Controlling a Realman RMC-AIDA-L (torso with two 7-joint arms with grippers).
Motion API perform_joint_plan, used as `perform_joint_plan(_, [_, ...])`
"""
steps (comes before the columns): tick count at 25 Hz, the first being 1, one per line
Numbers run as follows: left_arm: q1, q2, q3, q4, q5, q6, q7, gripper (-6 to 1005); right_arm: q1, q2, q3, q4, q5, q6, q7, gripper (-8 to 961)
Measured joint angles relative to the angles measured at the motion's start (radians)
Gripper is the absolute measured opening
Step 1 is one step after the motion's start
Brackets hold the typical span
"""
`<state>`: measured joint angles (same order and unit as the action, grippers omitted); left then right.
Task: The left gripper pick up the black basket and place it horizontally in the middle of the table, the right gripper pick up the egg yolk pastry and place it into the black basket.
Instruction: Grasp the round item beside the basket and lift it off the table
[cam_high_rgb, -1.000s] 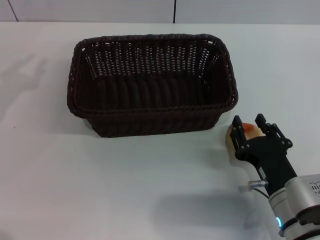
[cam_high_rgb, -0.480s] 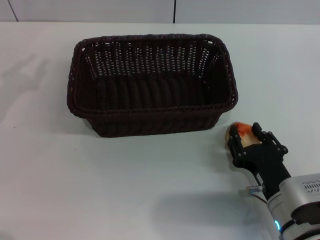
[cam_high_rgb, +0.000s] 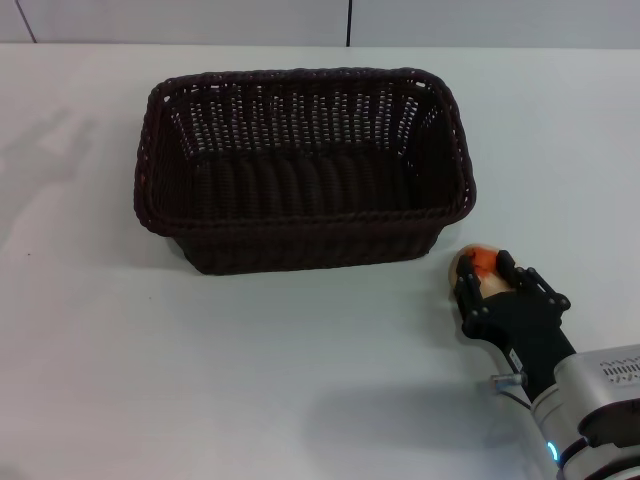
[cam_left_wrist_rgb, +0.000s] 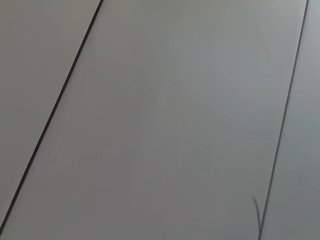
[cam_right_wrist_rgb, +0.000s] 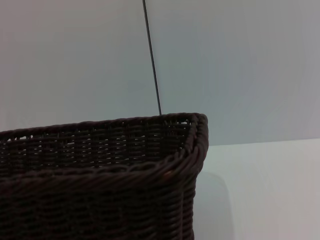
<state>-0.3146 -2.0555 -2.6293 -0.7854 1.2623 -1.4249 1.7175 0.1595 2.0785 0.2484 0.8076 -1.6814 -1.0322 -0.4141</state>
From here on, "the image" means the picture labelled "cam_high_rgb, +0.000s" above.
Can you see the black woven wicker basket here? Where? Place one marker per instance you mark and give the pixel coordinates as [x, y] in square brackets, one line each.
[300, 200]

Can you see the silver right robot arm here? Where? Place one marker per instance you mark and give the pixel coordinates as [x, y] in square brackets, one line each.
[590, 440]

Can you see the black vertical wall strip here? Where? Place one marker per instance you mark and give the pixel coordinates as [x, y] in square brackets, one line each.
[348, 22]

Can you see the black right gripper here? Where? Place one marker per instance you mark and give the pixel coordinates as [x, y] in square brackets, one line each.
[525, 325]

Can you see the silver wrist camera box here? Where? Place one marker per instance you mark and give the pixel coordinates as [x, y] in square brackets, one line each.
[605, 372]

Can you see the beige bun with orange top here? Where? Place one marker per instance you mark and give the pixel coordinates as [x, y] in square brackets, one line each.
[492, 285]

